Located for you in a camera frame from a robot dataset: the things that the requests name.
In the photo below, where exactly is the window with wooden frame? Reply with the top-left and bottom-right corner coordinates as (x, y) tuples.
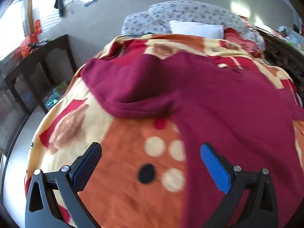
(1, 0), (28, 61)

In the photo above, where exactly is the dark carved wooden headboard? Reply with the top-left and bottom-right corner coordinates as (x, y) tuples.
(257, 28), (304, 99)

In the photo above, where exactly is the white pillow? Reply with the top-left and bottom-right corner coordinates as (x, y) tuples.
(169, 20), (224, 39)

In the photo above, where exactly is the floral quilt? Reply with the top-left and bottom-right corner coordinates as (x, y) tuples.
(121, 1), (265, 51)

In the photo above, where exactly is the dark cloth hanging on wall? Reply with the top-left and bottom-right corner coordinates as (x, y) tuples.
(54, 0), (64, 17)

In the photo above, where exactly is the maroon fleece garment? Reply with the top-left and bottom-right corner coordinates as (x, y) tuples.
(80, 51), (303, 227)

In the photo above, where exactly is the red box on table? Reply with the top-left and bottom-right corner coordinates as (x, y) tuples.
(20, 33), (39, 58)

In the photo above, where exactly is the red heart cushion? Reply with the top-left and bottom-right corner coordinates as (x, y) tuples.
(224, 28), (259, 53)

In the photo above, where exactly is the dark wooden side table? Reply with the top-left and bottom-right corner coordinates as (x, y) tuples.
(0, 34), (78, 152)

